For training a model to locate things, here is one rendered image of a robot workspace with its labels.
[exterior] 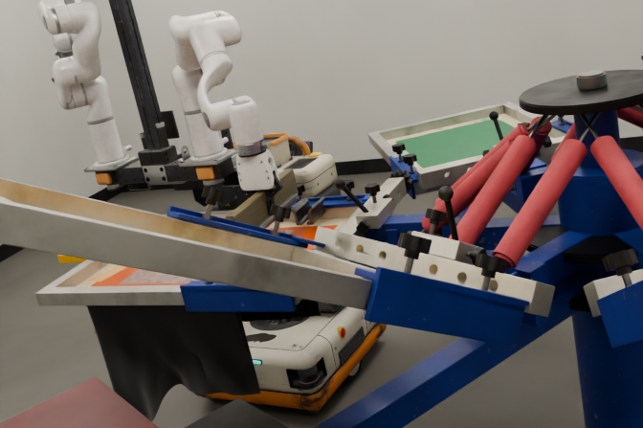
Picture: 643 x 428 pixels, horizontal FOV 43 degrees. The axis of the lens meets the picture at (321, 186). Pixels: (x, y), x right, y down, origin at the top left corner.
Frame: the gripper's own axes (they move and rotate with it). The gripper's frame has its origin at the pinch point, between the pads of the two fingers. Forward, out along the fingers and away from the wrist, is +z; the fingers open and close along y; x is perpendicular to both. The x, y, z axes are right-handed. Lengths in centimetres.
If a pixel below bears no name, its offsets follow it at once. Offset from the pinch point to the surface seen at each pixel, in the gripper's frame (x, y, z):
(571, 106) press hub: 15, -83, -23
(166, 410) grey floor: -59, 104, 111
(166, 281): 15.8, 25.5, 14.1
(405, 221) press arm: 2.3, -39.4, 5.2
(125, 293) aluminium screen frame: 29.5, 28.2, 10.9
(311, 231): -16.1, -3.8, 14.1
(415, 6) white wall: -380, 67, -7
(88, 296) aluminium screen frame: 30, 41, 12
